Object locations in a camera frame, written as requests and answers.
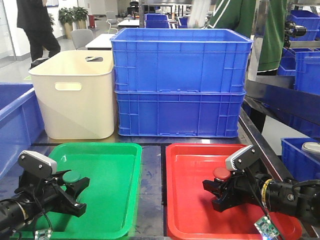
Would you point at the green plastic tray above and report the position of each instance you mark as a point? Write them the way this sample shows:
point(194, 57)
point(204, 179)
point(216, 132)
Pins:
point(111, 197)

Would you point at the upper blue plastic crate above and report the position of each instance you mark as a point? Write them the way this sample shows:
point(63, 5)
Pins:
point(180, 60)

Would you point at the blue bin right lower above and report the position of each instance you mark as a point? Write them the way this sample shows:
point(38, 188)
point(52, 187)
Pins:
point(301, 164)

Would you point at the person in black clothes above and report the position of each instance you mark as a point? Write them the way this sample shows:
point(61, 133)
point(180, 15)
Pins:
point(33, 18)

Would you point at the person in green shirt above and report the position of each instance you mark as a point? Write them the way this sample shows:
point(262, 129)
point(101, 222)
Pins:
point(238, 15)

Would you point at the green push button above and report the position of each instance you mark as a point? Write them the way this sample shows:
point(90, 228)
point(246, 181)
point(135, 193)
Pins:
point(71, 177)

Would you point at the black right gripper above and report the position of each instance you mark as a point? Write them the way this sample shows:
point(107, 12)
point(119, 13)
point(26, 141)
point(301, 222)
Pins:
point(244, 187)

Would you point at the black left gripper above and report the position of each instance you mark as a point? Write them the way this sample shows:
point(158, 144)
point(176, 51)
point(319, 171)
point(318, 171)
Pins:
point(50, 194)

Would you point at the lower blue plastic crate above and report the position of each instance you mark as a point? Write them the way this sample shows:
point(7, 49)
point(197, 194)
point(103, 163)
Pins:
point(173, 114)

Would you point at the red plastic tray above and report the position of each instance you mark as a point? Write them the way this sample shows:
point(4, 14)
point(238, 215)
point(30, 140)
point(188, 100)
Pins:
point(190, 214)

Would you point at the red push button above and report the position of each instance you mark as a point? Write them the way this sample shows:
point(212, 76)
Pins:
point(221, 174)

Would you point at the blue plastic crate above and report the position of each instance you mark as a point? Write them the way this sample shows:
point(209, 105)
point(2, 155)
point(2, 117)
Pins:
point(173, 114)
point(180, 60)

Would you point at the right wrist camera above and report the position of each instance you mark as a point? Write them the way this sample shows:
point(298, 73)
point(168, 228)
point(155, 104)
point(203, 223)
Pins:
point(243, 158)

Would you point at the blue bin left edge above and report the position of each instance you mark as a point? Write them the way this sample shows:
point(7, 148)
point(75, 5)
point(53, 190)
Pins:
point(21, 122)

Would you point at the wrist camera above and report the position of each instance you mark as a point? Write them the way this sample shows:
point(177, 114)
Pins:
point(37, 164)
point(243, 158)

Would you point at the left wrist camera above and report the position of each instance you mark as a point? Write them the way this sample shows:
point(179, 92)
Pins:
point(37, 164)

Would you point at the cream plastic storage bin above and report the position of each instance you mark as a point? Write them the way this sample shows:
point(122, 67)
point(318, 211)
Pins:
point(75, 93)

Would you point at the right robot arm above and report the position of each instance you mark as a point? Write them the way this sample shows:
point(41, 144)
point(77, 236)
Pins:
point(289, 197)

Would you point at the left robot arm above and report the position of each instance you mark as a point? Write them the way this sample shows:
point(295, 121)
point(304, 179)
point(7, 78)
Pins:
point(13, 217)

